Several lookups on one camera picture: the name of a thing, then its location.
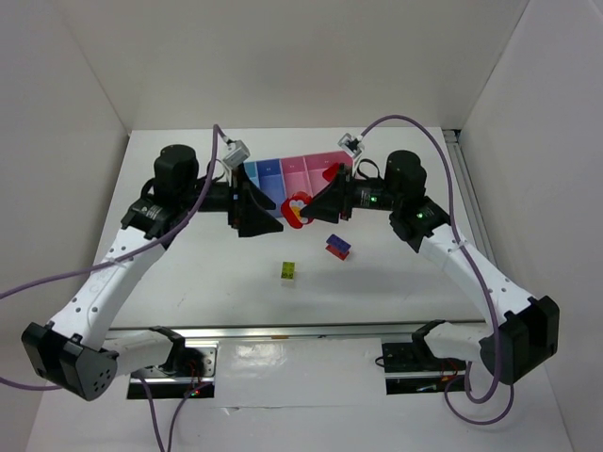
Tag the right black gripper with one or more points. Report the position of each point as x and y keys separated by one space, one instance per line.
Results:
x=348 y=195

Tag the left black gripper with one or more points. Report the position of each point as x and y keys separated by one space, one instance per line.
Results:
x=236 y=199

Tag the red white lego piece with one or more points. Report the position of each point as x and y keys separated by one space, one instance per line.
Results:
x=291 y=210

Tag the red lego brick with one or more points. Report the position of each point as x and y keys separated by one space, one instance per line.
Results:
x=330 y=173

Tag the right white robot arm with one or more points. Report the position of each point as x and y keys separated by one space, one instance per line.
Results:
x=520 y=330

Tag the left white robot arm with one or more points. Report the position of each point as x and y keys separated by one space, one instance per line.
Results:
x=71 y=350

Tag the blue lego brick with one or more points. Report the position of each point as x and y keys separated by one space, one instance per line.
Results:
x=338 y=243

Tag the dark blue bin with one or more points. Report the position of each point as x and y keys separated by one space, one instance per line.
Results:
x=271 y=183

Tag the light blue bin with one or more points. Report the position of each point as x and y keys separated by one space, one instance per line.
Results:
x=251 y=171

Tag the large pink bin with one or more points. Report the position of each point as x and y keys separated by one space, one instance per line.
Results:
x=317 y=163

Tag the small pink bin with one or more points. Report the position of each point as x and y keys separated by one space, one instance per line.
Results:
x=296 y=176

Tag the red lego under blue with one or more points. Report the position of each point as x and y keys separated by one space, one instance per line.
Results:
x=342 y=255

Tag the yellow green lego block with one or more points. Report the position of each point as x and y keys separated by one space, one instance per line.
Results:
x=288 y=272

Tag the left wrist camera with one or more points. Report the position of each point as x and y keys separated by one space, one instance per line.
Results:
x=237 y=152

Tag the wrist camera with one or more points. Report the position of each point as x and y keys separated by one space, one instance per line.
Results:
x=352 y=145
x=237 y=152

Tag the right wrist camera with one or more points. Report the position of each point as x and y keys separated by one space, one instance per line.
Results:
x=352 y=145

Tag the aluminium front rail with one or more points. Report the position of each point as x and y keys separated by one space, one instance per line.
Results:
x=306 y=331

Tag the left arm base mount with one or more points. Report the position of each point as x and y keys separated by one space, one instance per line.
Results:
x=198 y=378

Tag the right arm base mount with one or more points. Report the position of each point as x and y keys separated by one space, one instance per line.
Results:
x=405 y=372

